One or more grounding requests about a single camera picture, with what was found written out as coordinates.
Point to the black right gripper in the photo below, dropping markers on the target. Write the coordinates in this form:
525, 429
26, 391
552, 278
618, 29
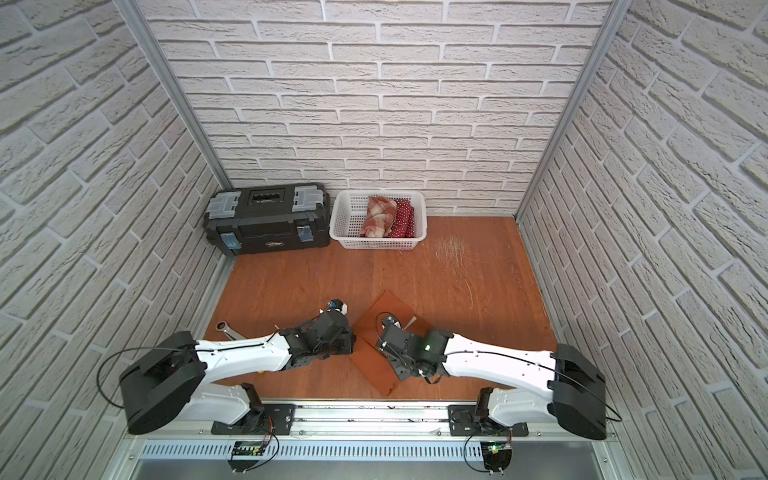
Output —
401, 373

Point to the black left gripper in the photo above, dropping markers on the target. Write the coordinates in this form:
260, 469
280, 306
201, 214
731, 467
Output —
343, 332

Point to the orange brown skirt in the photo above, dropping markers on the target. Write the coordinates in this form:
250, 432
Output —
375, 368

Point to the red polka dot skirt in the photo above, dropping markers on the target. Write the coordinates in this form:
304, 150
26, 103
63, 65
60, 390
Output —
404, 222

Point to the red plaid skirt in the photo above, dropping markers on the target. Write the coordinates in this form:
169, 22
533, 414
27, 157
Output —
380, 216

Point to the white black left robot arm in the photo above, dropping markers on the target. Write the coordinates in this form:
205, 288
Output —
180, 378

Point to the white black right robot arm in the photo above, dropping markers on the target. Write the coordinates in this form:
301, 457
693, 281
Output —
562, 386

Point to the silver wrench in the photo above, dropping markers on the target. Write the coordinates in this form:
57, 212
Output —
224, 328

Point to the black plastic toolbox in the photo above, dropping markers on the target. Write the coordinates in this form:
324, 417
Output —
265, 219

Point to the white plastic basket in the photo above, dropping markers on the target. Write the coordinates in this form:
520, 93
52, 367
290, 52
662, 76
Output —
350, 210

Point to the right controller board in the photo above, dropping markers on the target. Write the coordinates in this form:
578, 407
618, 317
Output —
496, 456

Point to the controller board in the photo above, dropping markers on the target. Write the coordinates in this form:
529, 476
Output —
496, 456
246, 456

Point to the left controller board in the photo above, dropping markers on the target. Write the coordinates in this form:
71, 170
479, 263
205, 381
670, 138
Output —
246, 456

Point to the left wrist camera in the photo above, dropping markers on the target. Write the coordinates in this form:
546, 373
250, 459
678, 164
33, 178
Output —
337, 305

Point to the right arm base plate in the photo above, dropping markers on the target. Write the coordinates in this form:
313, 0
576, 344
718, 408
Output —
463, 422

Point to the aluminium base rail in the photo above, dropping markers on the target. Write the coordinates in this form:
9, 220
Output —
366, 421

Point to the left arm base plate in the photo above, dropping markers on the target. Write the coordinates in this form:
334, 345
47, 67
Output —
276, 418

